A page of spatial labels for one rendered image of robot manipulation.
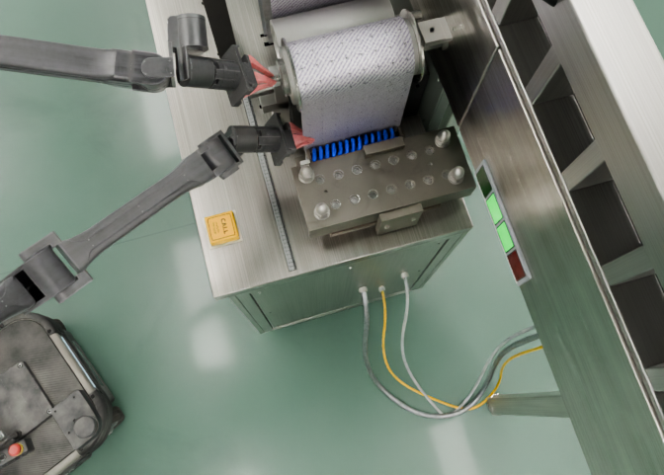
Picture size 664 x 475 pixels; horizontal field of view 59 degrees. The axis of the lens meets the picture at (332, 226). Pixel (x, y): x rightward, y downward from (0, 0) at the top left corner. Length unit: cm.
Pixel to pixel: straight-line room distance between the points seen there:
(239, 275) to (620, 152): 92
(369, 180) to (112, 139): 155
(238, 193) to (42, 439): 114
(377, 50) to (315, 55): 12
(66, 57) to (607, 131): 86
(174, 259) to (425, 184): 132
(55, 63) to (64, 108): 170
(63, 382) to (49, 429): 15
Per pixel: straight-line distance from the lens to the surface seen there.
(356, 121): 133
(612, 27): 86
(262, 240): 145
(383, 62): 119
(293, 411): 229
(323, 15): 131
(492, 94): 111
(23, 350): 229
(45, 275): 111
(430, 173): 138
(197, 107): 161
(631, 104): 81
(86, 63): 113
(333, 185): 135
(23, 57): 115
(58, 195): 267
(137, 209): 114
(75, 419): 216
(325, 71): 116
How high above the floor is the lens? 229
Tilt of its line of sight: 73 degrees down
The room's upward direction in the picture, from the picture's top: 3 degrees clockwise
